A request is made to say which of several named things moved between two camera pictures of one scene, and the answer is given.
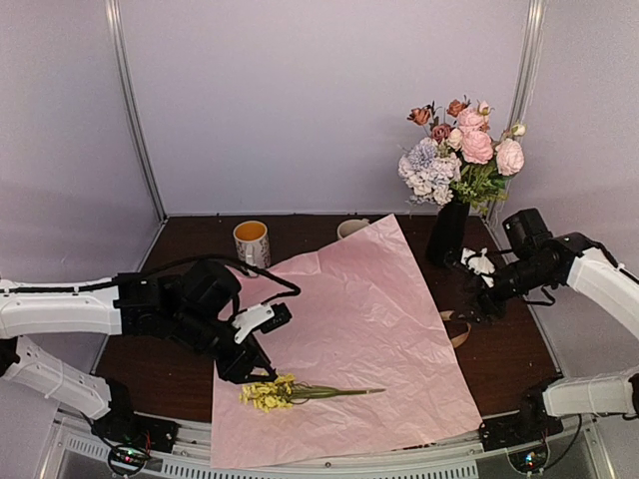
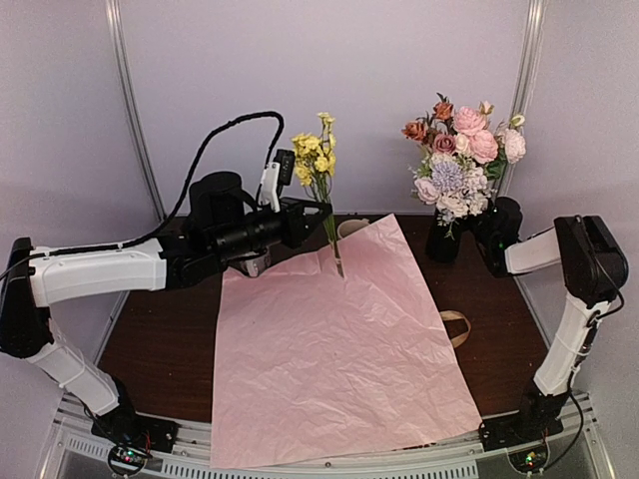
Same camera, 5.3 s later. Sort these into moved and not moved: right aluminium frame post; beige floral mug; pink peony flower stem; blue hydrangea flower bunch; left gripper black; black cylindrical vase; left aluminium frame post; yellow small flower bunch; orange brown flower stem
Moved: pink peony flower stem; orange brown flower stem; yellow small flower bunch; black cylindrical vase; left gripper black; blue hydrangea flower bunch
Not moved: left aluminium frame post; right aluminium frame post; beige floral mug
